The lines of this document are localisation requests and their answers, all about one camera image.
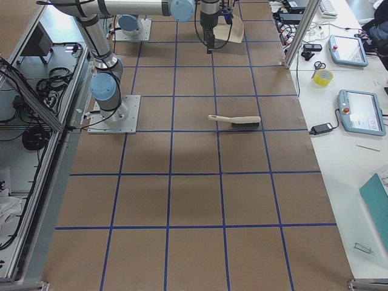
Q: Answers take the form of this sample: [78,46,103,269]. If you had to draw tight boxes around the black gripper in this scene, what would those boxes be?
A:
[198,1,233,54]

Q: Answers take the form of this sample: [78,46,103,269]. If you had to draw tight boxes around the beige plastic dustpan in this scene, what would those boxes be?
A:
[213,15,244,43]

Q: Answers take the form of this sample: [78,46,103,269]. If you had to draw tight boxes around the beige hand brush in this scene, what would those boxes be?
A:
[207,115,261,127]

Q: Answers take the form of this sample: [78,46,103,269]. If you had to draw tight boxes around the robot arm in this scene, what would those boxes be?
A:
[36,1,233,72]
[118,15,143,36]

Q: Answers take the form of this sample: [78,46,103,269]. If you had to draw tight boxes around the black scissors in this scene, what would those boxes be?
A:
[311,61,326,79]

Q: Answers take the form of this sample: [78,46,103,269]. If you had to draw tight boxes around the yellow tape roll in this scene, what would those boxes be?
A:
[312,69,333,87]

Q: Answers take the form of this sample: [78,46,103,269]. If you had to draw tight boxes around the upper teach pendant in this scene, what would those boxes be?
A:
[328,35,369,67]

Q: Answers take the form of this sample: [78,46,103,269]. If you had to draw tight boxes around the teach pendant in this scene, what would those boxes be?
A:
[328,35,369,67]
[337,90,386,136]

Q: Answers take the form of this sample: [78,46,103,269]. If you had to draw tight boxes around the black power adapter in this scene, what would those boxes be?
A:
[309,122,334,135]

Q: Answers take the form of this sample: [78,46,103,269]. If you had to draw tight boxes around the lower teach pendant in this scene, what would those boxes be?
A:
[337,90,386,136]

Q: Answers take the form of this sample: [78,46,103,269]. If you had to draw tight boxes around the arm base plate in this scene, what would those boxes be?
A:
[87,95,141,134]
[112,19,152,42]

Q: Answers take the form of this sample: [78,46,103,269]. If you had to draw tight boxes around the aluminium frame post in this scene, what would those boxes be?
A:
[284,0,320,69]

